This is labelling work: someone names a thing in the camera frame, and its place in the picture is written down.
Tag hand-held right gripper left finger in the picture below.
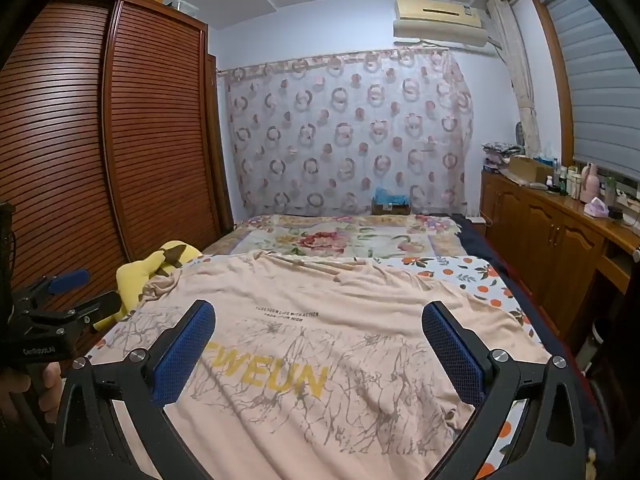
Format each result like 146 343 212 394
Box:
52 300 217 480

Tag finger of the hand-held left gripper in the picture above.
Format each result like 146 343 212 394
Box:
29 268 92 298
49 291 123 332

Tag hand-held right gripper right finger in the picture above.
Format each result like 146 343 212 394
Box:
421 301 588 480

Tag beige printed t-shirt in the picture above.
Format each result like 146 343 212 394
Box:
87 249 553 480

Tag stack of folded clothes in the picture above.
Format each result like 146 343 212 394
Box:
481 142 524 174

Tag person's left hand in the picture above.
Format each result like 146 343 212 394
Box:
0 362 64 442

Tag yellow plush toy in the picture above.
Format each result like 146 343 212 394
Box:
94 240 203 332

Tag orange fruit print bedsheet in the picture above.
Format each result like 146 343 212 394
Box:
90 254 532 480

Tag wooden sideboard cabinet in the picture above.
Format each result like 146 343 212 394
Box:
479 167 640 357

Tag small cardboard box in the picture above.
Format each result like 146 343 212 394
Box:
371 198 412 216

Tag brown slatted wooden wardrobe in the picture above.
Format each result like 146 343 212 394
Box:
0 0 236 322

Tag blue crumpled bag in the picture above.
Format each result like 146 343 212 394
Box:
374 187 409 206

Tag floral blanket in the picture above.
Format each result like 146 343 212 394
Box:
202 214 468 264

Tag flat open cardboard box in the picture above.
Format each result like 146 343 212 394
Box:
501 155 554 184

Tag pink tissue holder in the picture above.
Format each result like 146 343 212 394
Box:
583 196 610 220

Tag row of small bottles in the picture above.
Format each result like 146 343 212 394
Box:
545 162 586 199

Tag pink circle pattern curtain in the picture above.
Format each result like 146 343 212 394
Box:
216 46 475 217

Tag tied beige window curtain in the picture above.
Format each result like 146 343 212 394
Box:
486 0 542 157

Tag grey window blind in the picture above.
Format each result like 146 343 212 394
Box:
537 0 640 182

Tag wall air conditioner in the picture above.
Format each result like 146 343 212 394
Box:
392 0 489 46

